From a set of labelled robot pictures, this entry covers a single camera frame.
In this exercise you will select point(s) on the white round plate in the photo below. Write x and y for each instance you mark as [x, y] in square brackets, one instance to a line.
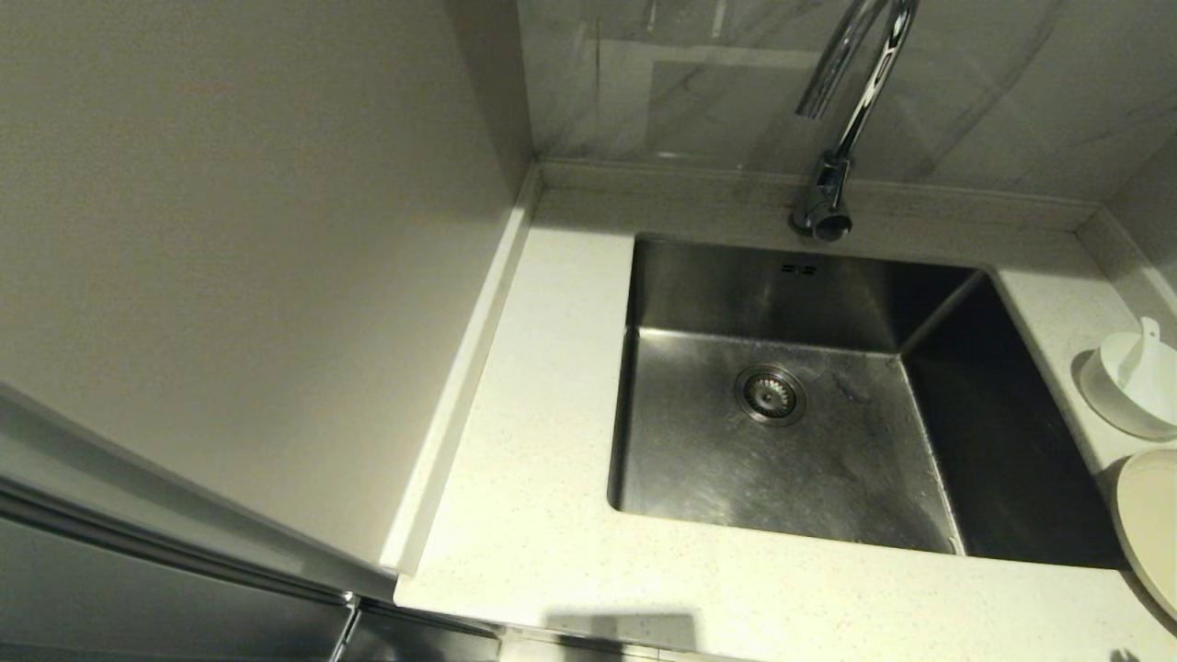
[1154, 524]

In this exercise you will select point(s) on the chrome gooseneck faucet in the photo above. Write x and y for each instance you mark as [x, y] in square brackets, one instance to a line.
[823, 211]

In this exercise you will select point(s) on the white ceramic soup spoon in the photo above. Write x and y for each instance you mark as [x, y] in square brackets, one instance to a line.
[1145, 354]

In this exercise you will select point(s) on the white ceramic bowl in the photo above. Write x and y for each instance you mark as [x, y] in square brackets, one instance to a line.
[1113, 405]

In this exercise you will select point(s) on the stainless steel sink basin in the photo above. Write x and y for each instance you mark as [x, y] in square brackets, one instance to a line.
[699, 469]

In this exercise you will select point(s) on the round metal drain strainer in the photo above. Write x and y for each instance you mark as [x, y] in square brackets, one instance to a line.
[769, 394]

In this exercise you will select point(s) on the stainless steel appliance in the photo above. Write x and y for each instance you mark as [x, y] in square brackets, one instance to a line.
[138, 588]

